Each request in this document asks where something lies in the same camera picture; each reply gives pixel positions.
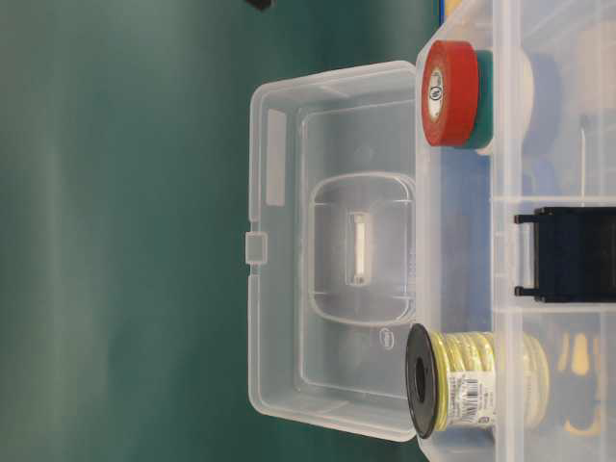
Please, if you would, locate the clear plastic tool box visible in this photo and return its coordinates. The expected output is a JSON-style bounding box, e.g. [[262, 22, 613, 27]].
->
[[245, 1, 615, 461]]

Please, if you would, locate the dark blue box latch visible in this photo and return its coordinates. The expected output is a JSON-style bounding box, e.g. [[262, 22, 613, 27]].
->
[[514, 207, 615, 303]]

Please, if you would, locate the green tape roll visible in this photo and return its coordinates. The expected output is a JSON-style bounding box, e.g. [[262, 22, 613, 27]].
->
[[475, 49, 494, 155]]

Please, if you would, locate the red tape roll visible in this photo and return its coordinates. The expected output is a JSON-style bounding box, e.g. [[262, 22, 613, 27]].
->
[[422, 40, 479, 146]]

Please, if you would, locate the black wire spool in box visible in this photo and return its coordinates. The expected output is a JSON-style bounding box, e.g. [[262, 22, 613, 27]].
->
[[404, 322, 551, 440]]

